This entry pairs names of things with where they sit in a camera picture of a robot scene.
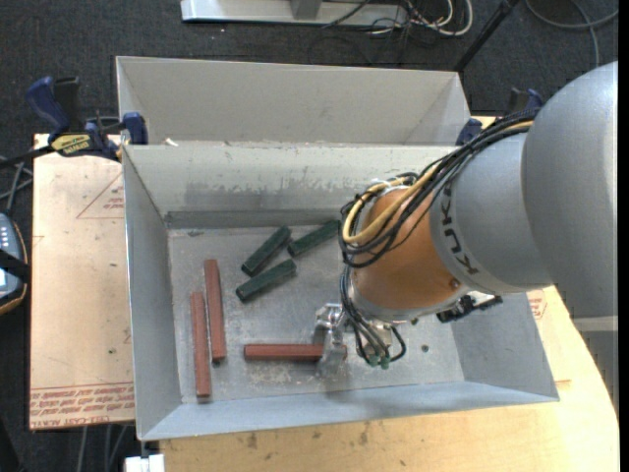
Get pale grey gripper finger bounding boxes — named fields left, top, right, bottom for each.
left=313, top=328, right=340, bottom=351
left=317, top=343, right=349, bottom=379

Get red-brown flat block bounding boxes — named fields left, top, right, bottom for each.
left=202, top=259, right=229, bottom=364
left=189, top=291, right=214, bottom=401
left=243, top=343, right=326, bottom=363

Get dark green flat block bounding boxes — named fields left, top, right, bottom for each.
left=241, top=225, right=293, bottom=277
left=235, top=258, right=298, bottom=304
left=286, top=219, right=342, bottom=258

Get grey metal bin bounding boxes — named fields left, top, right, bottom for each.
left=116, top=55, right=560, bottom=442

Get brown cardboard board, red print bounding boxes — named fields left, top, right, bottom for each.
left=29, top=133, right=137, bottom=432

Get black cylinder on white bracket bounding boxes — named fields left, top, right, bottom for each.
left=435, top=292, right=504, bottom=325

